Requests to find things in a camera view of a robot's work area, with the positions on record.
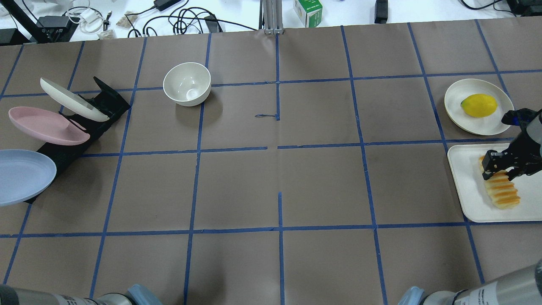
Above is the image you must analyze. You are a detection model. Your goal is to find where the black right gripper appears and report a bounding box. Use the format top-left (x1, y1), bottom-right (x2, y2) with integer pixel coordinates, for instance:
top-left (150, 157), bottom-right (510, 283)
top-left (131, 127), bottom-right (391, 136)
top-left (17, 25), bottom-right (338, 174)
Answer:
top-left (482, 108), bottom-right (542, 181)

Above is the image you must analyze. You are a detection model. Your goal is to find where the striped bread loaf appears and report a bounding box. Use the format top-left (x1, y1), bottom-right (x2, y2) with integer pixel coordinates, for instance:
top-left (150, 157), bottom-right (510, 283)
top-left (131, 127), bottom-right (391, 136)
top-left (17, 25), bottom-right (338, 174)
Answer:
top-left (483, 170), bottom-right (521, 210)

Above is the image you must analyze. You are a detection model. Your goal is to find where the blue plate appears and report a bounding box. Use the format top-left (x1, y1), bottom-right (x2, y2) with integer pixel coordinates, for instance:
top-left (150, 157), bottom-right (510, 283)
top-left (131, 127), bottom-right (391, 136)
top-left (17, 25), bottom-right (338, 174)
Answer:
top-left (0, 149), bottom-right (57, 207)

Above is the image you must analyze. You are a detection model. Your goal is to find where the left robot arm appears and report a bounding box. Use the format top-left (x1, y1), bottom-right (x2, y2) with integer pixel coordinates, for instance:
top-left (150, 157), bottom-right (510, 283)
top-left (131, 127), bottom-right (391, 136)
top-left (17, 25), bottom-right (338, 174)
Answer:
top-left (0, 284), bottom-right (162, 305)

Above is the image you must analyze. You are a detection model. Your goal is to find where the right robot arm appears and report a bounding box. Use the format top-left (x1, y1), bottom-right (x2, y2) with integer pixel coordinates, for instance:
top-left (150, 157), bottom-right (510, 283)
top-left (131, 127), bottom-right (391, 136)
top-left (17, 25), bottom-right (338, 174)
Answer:
top-left (399, 108), bottom-right (541, 305)

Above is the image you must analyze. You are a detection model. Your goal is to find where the cream plate under lemon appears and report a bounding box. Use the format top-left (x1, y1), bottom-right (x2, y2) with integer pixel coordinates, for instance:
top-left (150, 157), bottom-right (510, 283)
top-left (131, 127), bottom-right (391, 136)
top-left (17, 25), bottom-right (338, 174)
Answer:
top-left (445, 78), bottom-right (514, 136)

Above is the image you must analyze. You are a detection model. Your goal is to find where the cream plate in rack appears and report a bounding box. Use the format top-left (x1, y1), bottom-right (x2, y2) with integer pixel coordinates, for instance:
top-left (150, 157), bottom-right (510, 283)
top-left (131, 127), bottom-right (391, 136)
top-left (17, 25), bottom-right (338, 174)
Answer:
top-left (39, 78), bottom-right (110, 122)

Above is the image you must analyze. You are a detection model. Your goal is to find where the pink plate in rack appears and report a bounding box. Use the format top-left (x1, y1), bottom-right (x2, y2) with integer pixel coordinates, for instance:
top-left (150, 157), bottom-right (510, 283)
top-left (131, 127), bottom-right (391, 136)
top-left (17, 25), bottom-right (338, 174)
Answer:
top-left (8, 106), bottom-right (91, 146)

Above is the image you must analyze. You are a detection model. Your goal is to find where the white square tray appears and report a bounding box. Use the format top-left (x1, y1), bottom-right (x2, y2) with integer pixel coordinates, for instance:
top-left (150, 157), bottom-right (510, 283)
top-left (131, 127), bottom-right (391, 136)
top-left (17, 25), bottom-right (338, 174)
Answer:
top-left (447, 143), bottom-right (542, 223)

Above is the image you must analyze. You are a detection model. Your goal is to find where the yellow lemon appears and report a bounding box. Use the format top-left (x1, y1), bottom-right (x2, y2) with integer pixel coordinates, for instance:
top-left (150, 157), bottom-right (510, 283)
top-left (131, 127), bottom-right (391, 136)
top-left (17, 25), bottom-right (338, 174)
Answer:
top-left (460, 94), bottom-right (499, 118)

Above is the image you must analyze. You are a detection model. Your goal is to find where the green white carton box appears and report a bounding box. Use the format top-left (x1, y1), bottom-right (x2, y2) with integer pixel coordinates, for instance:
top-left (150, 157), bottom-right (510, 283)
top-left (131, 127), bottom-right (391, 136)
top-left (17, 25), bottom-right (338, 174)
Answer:
top-left (293, 0), bottom-right (323, 28)

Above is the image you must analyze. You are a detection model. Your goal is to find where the cream ceramic bowl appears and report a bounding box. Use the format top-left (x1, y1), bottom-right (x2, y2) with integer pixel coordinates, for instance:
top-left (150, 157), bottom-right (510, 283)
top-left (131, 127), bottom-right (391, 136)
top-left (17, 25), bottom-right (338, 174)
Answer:
top-left (163, 62), bottom-right (211, 107)

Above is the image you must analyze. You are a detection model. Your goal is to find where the black charger brick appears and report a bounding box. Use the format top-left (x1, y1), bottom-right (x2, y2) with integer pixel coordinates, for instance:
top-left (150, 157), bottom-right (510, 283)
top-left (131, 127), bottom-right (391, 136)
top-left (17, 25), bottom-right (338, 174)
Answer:
top-left (153, 0), bottom-right (181, 11)

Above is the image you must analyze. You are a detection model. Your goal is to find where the black dish rack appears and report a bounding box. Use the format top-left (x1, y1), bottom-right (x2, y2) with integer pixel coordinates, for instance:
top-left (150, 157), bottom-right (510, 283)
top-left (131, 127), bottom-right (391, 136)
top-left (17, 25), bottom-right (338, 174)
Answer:
top-left (38, 77), bottom-right (130, 178)

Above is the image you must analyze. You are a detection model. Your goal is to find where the aluminium frame post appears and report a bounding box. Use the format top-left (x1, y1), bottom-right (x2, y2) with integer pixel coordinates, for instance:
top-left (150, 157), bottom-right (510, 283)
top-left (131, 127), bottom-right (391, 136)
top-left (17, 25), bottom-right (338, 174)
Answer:
top-left (259, 0), bottom-right (284, 35)

